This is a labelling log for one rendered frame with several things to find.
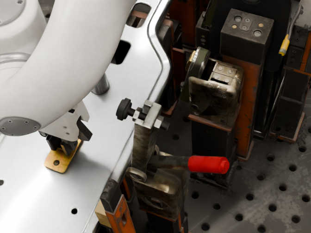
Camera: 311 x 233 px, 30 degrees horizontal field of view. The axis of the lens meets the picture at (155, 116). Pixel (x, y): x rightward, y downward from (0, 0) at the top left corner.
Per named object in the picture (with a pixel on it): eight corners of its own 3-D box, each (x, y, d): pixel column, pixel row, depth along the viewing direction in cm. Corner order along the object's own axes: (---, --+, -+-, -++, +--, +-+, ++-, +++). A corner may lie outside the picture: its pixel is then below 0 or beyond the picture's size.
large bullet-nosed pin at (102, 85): (96, 81, 101) (90, 59, 95) (113, 86, 100) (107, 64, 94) (89, 95, 99) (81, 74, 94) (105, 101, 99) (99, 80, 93)
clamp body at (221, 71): (196, 144, 125) (194, 40, 93) (247, 161, 122) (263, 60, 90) (180, 181, 121) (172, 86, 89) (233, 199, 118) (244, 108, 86)
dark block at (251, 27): (223, 133, 126) (231, 6, 89) (254, 143, 124) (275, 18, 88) (215, 152, 124) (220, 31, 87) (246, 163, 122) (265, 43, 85)
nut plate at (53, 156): (66, 122, 95) (65, 118, 94) (87, 129, 94) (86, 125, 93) (42, 166, 91) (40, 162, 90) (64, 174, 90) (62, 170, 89)
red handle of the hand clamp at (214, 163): (139, 144, 85) (227, 146, 74) (148, 152, 86) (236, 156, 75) (128, 168, 83) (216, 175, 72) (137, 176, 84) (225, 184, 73)
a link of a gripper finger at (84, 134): (102, 131, 82) (84, 137, 87) (58, 101, 80) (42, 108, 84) (98, 138, 82) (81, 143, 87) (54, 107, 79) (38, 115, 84)
